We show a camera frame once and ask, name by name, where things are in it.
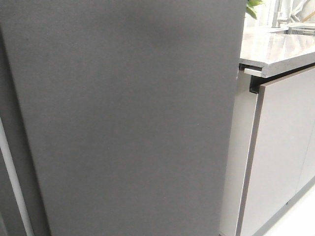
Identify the dark grey fridge door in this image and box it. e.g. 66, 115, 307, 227
0, 0, 246, 236

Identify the grey cabinet door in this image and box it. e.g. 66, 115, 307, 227
236, 67, 315, 236

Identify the white cabinet side panel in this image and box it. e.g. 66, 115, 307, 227
220, 70, 257, 236

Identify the grey stone countertop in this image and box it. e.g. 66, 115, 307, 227
239, 28, 315, 78

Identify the green plant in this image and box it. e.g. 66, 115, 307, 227
246, 0, 264, 20

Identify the steel kitchen faucet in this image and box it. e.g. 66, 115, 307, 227
272, 0, 292, 28

